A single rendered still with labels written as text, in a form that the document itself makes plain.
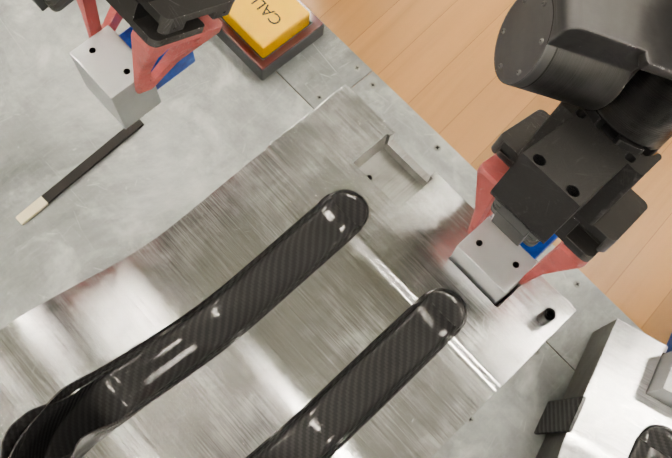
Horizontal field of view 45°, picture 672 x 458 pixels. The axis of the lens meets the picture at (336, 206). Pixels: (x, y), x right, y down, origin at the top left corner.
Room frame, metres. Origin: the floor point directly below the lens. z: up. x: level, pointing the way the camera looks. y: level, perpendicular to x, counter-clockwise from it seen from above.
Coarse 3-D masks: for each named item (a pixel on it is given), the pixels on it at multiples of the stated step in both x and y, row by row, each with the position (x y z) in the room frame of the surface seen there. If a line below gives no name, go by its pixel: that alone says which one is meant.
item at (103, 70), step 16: (112, 32) 0.30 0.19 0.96; (128, 32) 0.31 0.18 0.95; (80, 48) 0.28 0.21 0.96; (96, 48) 0.29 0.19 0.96; (112, 48) 0.29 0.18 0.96; (128, 48) 0.29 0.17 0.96; (80, 64) 0.27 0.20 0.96; (96, 64) 0.27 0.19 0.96; (112, 64) 0.27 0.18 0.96; (128, 64) 0.28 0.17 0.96; (176, 64) 0.30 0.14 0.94; (96, 80) 0.26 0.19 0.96; (112, 80) 0.26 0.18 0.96; (128, 80) 0.26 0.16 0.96; (160, 80) 0.28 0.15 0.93; (96, 96) 0.27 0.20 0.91; (112, 96) 0.25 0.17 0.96; (128, 96) 0.26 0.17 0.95; (144, 96) 0.27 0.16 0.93; (112, 112) 0.26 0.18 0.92; (128, 112) 0.26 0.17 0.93; (144, 112) 0.27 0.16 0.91
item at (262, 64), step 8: (312, 16) 0.44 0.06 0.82; (224, 24) 0.41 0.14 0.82; (312, 24) 0.43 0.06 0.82; (320, 24) 0.44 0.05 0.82; (232, 32) 0.41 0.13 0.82; (304, 32) 0.42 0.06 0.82; (240, 40) 0.40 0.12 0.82; (296, 40) 0.41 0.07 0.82; (248, 48) 0.39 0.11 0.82; (280, 48) 0.40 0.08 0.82; (288, 48) 0.40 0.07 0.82; (248, 56) 0.39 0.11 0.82; (256, 56) 0.39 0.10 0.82; (272, 56) 0.39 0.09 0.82; (256, 64) 0.38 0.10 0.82; (264, 64) 0.38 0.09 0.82
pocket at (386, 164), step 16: (384, 144) 0.30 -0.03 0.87; (368, 160) 0.29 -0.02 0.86; (384, 160) 0.29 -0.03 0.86; (400, 160) 0.29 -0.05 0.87; (368, 176) 0.27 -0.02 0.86; (384, 176) 0.27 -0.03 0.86; (400, 176) 0.28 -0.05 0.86; (416, 176) 0.28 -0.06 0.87; (384, 192) 0.26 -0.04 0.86; (400, 192) 0.26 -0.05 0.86; (416, 192) 0.27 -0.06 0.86
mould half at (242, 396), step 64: (320, 128) 0.29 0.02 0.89; (384, 128) 0.30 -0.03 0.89; (256, 192) 0.23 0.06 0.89; (320, 192) 0.24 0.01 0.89; (448, 192) 0.26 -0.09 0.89; (128, 256) 0.15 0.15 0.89; (192, 256) 0.17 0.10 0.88; (256, 256) 0.18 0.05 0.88; (384, 256) 0.20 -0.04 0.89; (448, 256) 0.21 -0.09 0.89; (64, 320) 0.09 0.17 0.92; (128, 320) 0.11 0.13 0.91; (320, 320) 0.14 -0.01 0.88; (384, 320) 0.15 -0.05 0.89; (512, 320) 0.17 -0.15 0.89; (0, 384) 0.04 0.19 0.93; (64, 384) 0.05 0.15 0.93; (192, 384) 0.07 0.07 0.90; (256, 384) 0.08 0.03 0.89; (320, 384) 0.09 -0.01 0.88; (448, 384) 0.11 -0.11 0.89; (0, 448) 0.00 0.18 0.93; (128, 448) 0.02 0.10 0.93; (192, 448) 0.03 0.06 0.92; (384, 448) 0.06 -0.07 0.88
